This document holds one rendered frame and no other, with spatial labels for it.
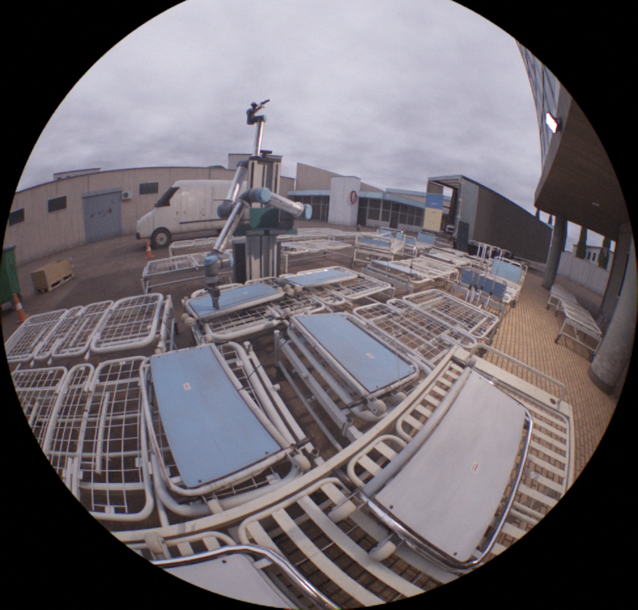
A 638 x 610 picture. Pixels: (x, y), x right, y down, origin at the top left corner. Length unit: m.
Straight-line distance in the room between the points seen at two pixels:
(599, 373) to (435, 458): 3.50
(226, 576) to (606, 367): 3.99
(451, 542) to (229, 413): 0.80
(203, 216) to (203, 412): 8.30
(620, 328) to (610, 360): 0.42
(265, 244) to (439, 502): 2.41
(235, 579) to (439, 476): 0.54
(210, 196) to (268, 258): 6.77
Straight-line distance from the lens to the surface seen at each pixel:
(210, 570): 0.60
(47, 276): 6.72
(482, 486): 0.75
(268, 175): 2.40
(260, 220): 2.27
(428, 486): 0.64
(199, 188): 8.87
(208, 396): 0.92
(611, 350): 3.90
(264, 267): 2.46
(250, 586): 0.59
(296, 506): 1.24
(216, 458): 0.75
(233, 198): 2.26
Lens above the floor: 1.22
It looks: 21 degrees down
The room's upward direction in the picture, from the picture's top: 4 degrees clockwise
